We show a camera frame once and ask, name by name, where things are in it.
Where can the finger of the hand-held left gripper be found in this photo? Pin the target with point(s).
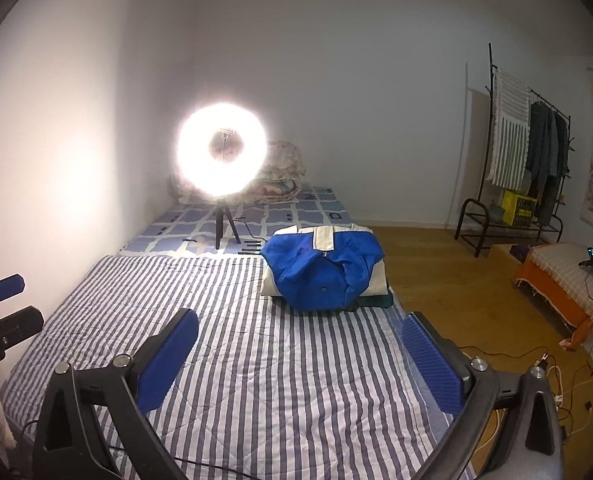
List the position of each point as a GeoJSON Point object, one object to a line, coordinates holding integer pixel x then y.
{"type": "Point", "coordinates": [21, 321]}
{"type": "Point", "coordinates": [4, 286]}

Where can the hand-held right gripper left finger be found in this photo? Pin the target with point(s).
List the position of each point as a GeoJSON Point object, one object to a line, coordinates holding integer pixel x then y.
{"type": "Point", "coordinates": [171, 355]}

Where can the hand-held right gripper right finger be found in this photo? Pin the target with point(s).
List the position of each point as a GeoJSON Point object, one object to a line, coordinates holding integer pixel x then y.
{"type": "Point", "coordinates": [431, 360]}

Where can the beige and blue jacket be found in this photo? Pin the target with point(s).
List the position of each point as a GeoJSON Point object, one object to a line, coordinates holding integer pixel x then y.
{"type": "Point", "coordinates": [321, 270]}

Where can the dark hanging clothes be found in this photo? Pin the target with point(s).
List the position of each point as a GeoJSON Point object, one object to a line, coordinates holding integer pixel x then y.
{"type": "Point", "coordinates": [546, 150]}

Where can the black metal clothes rack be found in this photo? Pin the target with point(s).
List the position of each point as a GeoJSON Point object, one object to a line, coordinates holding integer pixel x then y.
{"type": "Point", "coordinates": [490, 60]}

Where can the dark blue garment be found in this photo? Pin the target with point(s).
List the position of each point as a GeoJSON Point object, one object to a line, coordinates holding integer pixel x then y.
{"type": "Point", "coordinates": [379, 301]}

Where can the blue white striped blanket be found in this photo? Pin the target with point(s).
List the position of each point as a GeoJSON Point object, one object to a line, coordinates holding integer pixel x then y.
{"type": "Point", "coordinates": [276, 360]}

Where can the small black object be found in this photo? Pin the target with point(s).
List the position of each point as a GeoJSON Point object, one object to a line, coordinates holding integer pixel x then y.
{"type": "Point", "coordinates": [191, 240]}
{"type": "Point", "coordinates": [250, 244]}

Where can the small black tripod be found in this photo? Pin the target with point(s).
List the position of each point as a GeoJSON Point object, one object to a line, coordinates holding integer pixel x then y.
{"type": "Point", "coordinates": [220, 220]}

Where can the orange covered low table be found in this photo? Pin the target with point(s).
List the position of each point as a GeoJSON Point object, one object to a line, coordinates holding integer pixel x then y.
{"type": "Point", "coordinates": [561, 270]}

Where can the yellow crate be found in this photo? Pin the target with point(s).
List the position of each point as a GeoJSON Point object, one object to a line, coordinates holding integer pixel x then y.
{"type": "Point", "coordinates": [518, 207]}

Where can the blue checked bed sheet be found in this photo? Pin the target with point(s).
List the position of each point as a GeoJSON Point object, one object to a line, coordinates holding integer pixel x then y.
{"type": "Point", "coordinates": [286, 217]}

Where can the phone on small tripod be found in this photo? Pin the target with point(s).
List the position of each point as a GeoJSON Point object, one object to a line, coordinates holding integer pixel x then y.
{"type": "Point", "coordinates": [592, 255]}

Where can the folded floral quilt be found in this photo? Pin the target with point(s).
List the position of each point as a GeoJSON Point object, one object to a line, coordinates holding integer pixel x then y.
{"type": "Point", "coordinates": [281, 170]}

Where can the striped hanging cloth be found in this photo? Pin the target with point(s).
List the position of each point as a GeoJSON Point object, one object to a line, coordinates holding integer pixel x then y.
{"type": "Point", "coordinates": [508, 130]}

